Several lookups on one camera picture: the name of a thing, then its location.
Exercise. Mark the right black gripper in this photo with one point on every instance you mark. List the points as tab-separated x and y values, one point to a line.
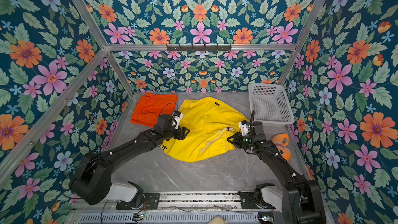
238	137

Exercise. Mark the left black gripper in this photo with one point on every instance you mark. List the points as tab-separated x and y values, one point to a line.
183	134

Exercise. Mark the yellow shorts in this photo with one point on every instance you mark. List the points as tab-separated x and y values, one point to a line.
210	122

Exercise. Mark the orange shorts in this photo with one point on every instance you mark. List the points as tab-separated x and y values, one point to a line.
151	106

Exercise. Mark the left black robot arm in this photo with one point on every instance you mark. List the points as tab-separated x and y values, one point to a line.
92	180

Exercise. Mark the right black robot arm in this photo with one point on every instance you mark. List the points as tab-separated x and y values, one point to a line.
300	200

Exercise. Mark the orange fish plush toy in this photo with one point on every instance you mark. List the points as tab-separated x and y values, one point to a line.
281	141

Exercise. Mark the white plastic basket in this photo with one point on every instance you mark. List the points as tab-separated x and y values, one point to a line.
270	104

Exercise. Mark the beige round object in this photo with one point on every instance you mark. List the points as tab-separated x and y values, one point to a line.
218	220

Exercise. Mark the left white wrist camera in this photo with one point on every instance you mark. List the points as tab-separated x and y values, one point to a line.
177	117

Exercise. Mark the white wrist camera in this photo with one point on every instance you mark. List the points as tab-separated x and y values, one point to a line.
177	117
244	128

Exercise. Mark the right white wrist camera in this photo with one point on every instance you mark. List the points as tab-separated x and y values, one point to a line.
244	128

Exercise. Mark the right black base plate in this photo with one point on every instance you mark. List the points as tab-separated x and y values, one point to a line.
248	201

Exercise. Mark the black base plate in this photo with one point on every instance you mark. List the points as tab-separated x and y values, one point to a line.
144	201
248	201

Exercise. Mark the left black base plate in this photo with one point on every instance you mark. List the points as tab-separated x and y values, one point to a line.
144	201

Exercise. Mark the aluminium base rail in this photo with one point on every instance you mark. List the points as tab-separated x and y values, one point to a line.
176	207

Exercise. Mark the black hook rail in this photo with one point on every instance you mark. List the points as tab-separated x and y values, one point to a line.
204	47

